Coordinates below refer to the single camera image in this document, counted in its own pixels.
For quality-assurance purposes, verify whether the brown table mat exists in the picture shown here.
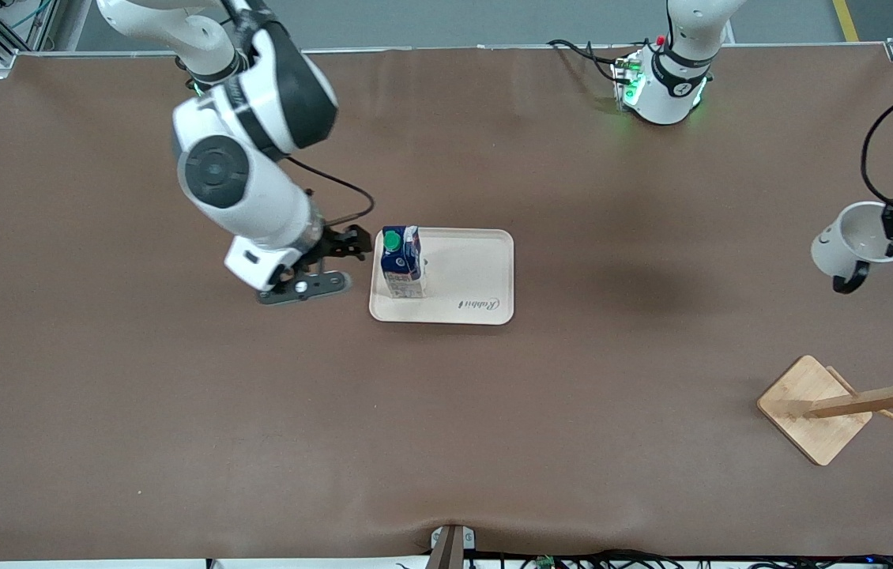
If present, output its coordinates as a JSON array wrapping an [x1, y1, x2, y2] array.
[[0, 43, 893, 563]]

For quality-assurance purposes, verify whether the white smiley cup black handle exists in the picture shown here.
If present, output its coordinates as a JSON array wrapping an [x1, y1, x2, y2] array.
[[811, 201, 893, 295]]

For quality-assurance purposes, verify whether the black arm base cable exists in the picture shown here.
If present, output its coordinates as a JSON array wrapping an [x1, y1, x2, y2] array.
[[547, 38, 623, 83]]

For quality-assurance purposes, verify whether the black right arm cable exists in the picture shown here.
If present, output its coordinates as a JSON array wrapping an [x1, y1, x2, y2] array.
[[287, 156, 376, 228]]

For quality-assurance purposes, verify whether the wooden cup rack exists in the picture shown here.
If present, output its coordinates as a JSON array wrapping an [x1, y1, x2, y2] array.
[[756, 344, 893, 467]]

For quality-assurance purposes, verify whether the blue milk carton green cap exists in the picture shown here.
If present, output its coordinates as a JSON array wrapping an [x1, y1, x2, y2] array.
[[380, 224, 427, 300]]

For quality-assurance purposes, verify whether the cream tray with Rabbit print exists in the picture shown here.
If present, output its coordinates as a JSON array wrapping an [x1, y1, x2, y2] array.
[[368, 227, 515, 326]]

